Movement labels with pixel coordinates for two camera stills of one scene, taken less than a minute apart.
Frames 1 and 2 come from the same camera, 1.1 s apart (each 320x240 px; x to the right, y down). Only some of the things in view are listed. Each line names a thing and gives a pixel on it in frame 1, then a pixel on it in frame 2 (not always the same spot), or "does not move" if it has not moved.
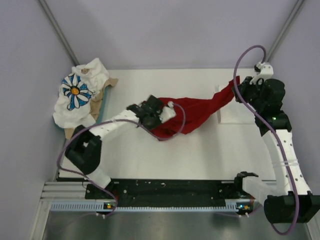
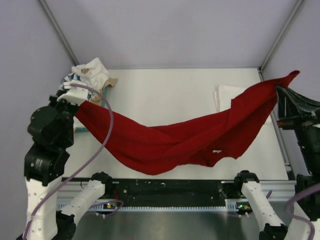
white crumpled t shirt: (94, 73) does not move
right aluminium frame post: (297, 7) does not move
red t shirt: (198, 111) -> (153, 150)
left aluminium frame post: (59, 33) does not move
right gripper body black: (251, 93) -> (299, 123)
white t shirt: (235, 112) -> (224, 94)
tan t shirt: (96, 102) does not move
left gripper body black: (154, 122) -> (68, 109)
